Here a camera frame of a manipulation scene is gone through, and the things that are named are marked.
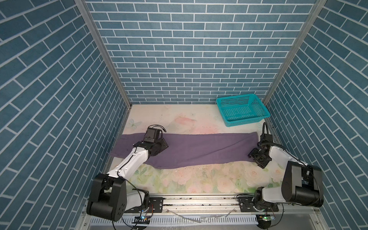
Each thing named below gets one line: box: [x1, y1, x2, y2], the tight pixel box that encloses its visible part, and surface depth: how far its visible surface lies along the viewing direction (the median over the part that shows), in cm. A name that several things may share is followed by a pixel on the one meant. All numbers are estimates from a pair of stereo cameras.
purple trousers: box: [110, 131, 260, 170], surface depth 94 cm
